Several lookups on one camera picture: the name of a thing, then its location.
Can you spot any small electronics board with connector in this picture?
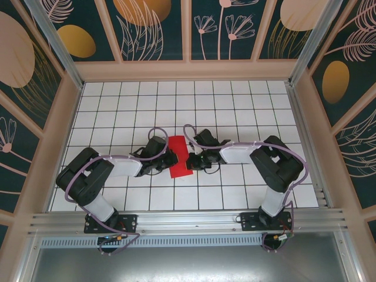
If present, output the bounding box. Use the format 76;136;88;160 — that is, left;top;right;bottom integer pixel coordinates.
97;234;126;245
271;232;296;244

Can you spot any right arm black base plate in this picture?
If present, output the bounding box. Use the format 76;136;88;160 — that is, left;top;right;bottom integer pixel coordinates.
240;211;294;232

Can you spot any long aluminium mounting rail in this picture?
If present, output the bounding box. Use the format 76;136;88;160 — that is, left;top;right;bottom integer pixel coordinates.
28;207;349;236

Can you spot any red cloth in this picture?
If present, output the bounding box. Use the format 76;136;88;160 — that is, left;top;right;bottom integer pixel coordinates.
167;135;195;179

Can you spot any aluminium table side rail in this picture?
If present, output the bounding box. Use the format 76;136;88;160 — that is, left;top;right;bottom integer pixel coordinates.
285;83;334;210

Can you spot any grey metal sheet panel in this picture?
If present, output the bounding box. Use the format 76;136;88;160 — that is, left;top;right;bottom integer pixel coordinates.
11;231;365;282

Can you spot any grey slotted cable duct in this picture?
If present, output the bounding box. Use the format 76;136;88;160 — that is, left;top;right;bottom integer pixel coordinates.
39;233;265;248

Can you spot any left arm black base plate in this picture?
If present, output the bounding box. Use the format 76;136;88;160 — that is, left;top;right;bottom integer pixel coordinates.
83;213;139;235

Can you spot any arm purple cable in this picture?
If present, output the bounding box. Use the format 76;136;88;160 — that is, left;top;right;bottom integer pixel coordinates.
183;124;309;254
65;127;171;256

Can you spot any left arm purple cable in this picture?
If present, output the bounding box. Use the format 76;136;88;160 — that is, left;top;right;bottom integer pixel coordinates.
65;127;171;256

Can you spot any aluminium frame post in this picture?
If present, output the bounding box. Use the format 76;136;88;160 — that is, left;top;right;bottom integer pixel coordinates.
23;0;85;91
288;0;344;86

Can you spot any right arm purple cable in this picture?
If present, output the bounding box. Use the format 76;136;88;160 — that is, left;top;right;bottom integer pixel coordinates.
183;124;309;254

